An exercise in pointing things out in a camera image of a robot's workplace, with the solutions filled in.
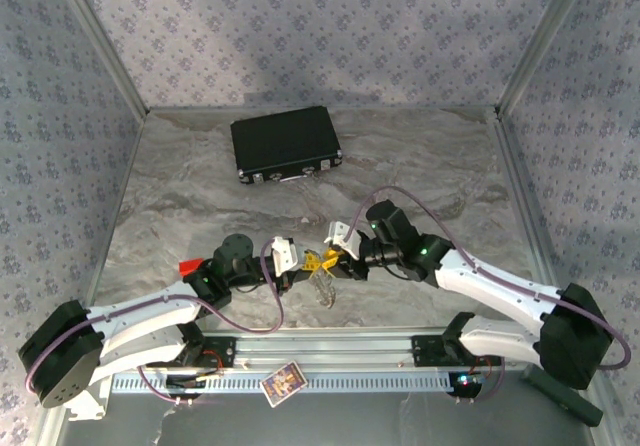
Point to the clear plastic bag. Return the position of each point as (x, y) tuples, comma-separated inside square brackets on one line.
[(326, 293)]

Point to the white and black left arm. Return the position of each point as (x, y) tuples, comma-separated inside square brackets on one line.
[(140, 326)]

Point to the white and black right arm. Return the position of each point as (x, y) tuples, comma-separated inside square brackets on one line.
[(495, 286)]

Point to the red toy brick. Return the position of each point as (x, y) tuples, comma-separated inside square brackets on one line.
[(190, 267)]

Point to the playing card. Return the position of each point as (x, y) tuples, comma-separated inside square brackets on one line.
[(283, 384)]

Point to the small controller board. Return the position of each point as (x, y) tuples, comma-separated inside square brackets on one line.
[(469, 381), (192, 382)]

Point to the black hard case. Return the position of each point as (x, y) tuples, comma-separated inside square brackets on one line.
[(285, 141)]

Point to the black rectangular bar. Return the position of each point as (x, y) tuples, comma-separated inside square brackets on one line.
[(567, 401)]

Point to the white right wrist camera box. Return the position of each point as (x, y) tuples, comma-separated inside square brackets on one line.
[(345, 240)]

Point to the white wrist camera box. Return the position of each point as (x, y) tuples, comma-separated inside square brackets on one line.
[(345, 240), (285, 255)]

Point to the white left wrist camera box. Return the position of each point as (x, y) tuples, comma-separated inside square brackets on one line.
[(285, 255)]

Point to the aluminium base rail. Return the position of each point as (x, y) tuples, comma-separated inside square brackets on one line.
[(325, 348)]

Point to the aluminium frame floor rail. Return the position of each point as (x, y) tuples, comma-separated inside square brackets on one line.
[(525, 191), (107, 226)]

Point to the aluminium frame corner post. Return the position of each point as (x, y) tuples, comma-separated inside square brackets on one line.
[(105, 46), (540, 41)]

